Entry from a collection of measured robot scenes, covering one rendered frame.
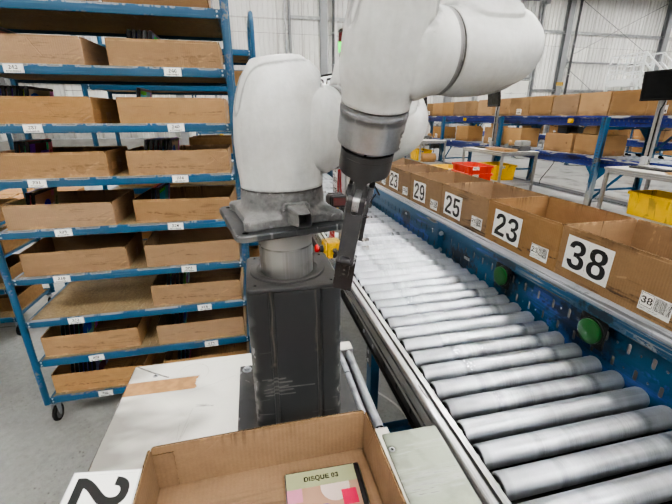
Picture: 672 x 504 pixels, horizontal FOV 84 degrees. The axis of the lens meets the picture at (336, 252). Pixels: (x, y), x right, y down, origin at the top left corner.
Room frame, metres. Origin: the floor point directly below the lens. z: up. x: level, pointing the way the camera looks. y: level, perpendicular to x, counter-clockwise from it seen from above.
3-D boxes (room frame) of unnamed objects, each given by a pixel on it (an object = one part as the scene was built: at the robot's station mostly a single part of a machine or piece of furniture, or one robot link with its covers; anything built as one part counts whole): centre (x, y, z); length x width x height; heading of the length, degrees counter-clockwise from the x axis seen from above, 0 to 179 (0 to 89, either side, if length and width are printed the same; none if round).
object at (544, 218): (1.37, -0.82, 0.97); 0.39 x 0.29 x 0.17; 13
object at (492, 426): (0.69, -0.51, 0.72); 0.52 x 0.05 x 0.05; 103
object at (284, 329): (0.71, 0.09, 0.91); 0.26 x 0.26 x 0.33; 12
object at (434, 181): (2.13, -0.64, 0.96); 0.39 x 0.29 x 0.17; 13
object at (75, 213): (1.63, 1.15, 0.99); 0.40 x 0.30 x 0.10; 101
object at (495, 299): (1.19, -0.39, 0.72); 0.52 x 0.05 x 0.05; 103
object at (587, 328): (0.90, -0.70, 0.81); 0.07 x 0.01 x 0.07; 13
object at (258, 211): (0.69, 0.09, 1.22); 0.22 x 0.18 x 0.06; 24
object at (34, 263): (1.63, 1.14, 0.79); 0.40 x 0.30 x 0.10; 104
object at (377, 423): (0.76, -0.06, 0.74); 0.28 x 0.02 x 0.02; 12
